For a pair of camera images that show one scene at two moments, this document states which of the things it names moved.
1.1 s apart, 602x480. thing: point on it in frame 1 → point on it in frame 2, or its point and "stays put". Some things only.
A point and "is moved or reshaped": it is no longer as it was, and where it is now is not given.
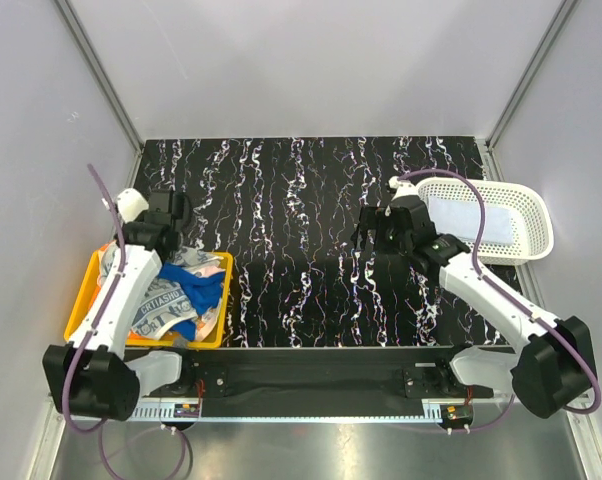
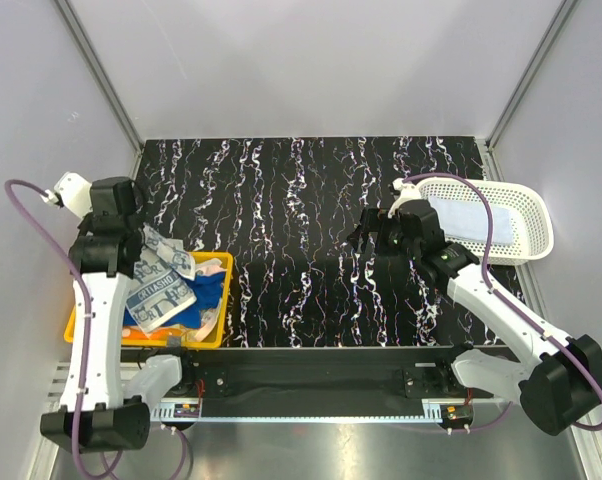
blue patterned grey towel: (168, 302) is moved or reshaped
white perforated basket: (517, 223) stays put
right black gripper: (375, 219) stays put
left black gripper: (141, 218) → (86, 223)
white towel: (462, 219) stays put
